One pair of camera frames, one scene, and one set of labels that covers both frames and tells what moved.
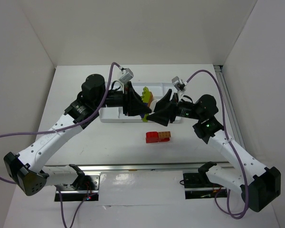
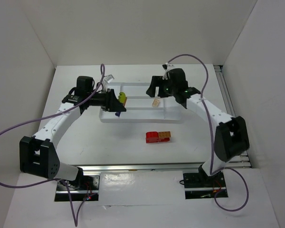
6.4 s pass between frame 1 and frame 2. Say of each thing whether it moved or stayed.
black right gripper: moved
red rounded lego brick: stayed
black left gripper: moved
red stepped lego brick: stayed
